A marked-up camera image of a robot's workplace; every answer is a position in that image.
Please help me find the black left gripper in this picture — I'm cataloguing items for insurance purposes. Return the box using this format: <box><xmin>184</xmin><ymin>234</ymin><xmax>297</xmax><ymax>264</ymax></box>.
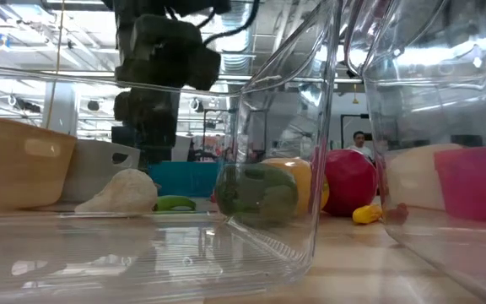
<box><xmin>113</xmin><ymin>14</ymin><xmax>222</xmax><ymax>127</ymax></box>

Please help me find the white toy garlic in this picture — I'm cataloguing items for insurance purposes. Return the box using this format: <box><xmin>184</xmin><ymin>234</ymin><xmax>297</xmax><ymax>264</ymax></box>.
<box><xmin>73</xmin><ymin>168</ymin><xmax>159</xmax><ymax>214</ymax></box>

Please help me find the green toy lime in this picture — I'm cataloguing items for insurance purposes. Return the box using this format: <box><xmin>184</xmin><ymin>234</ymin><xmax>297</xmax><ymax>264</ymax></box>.
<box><xmin>215</xmin><ymin>163</ymin><xmax>300</xmax><ymax>229</ymax></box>

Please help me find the orange toy fruit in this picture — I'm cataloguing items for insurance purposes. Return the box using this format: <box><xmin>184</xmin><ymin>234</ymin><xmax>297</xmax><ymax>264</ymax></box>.
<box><xmin>262</xmin><ymin>157</ymin><xmax>331</xmax><ymax>216</ymax></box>

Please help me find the small yellow chili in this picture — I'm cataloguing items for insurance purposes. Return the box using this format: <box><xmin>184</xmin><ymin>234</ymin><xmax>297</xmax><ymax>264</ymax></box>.
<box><xmin>351</xmin><ymin>204</ymin><xmax>383</xmax><ymax>225</ymax></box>

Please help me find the dark blue plastic bin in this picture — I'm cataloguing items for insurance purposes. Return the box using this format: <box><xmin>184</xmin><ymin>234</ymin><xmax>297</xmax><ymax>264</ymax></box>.
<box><xmin>148</xmin><ymin>160</ymin><xmax>223</xmax><ymax>198</ymax></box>

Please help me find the grey plastic basket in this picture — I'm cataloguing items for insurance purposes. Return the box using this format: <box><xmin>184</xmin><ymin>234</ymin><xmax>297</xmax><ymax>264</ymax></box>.
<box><xmin>59</xmin><ymin>138</ymin><xmax>142</xmax><ymax>204</ymax></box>

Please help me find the small green chili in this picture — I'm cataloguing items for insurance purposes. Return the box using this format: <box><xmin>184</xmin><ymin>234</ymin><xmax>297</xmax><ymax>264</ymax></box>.
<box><xmin>153</xmin><ymin>194</ymin><xmax>197</xmax><ymax>212</ymax></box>

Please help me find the tan plastic basket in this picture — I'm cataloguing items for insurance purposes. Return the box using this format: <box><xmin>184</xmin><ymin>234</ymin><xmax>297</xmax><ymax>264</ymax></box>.
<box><xmin>0</xmin><ymin>113</ymin><xmax>78</xmax><ymax>214</ymax></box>

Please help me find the clear plastic bin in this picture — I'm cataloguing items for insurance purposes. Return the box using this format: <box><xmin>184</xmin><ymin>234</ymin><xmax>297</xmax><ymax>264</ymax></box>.
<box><xmin>0</xmin><ymin>0</ymin><xmax>339</xmax><ymax>304</ymax></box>
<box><xmin>343</xmin><ymin>0</ymin><xmax>486</xmax><ymax>304</ymax></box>

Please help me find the white plastic basket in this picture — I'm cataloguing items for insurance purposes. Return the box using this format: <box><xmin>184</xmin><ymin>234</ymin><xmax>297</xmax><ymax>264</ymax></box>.
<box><xmin>384</xmin><ymin>143</ymin><xmax>466</xmax><ymax>212</ymax></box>

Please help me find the pink plastic bin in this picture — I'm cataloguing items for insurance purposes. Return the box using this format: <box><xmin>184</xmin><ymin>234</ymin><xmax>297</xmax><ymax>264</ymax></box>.
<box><xmin>433</xmin><ymin>145</ymin><xmax>486</xmax><ymax>224</ymax></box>

